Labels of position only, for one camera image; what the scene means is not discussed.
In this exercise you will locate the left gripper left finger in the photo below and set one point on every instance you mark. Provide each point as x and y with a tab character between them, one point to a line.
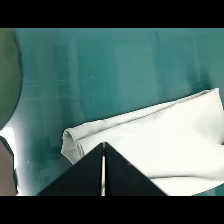
80	176

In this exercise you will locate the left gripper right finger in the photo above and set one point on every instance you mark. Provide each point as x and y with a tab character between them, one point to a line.
128	178

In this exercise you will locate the cream T-shirt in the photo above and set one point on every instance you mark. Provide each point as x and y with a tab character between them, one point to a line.
160	140

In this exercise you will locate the brown garment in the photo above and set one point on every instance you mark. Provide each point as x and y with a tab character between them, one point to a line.
6	170

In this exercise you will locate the green garment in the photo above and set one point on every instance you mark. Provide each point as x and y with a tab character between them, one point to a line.
8	76

